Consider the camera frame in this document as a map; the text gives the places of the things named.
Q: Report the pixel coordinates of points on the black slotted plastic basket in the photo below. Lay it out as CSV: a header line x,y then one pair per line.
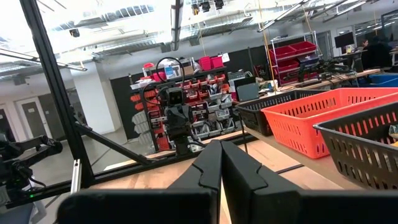
x,y
255,118
357,155

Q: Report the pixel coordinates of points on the grey laptop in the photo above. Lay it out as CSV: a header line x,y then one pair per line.
x,y
248,91

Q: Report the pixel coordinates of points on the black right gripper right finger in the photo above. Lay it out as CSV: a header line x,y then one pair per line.
x,y
264,202

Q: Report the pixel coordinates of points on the black table frame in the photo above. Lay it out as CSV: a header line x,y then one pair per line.
x,y
54,84

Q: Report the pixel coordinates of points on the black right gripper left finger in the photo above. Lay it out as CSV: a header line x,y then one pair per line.
x,y
186,202

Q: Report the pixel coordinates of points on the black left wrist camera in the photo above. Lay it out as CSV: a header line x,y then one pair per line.
x,y
175,96

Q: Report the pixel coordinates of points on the blue plastic bin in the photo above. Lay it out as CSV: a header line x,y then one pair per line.
x,y
384,80

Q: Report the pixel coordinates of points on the metal shelf with red bins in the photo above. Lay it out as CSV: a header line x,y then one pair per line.
x,y
289,51

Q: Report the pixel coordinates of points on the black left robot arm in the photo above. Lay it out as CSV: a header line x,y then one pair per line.
x,y
183,147

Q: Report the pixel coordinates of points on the silver frame bracket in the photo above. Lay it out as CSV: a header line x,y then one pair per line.
x,y
76,175

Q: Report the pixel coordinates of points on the person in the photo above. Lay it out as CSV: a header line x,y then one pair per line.
x,y
377,54
363,45

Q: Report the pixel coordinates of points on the orange slotted plastic basket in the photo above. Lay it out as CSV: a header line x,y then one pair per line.
x,y
295,130

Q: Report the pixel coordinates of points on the black background monitor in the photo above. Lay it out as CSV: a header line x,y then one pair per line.
x,y
344,40

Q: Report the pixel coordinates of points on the black device with green light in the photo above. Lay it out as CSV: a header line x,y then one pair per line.
x,y
18,161

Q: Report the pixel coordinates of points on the storage rack with red bins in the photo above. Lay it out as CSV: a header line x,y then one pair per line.
x,y
214,105

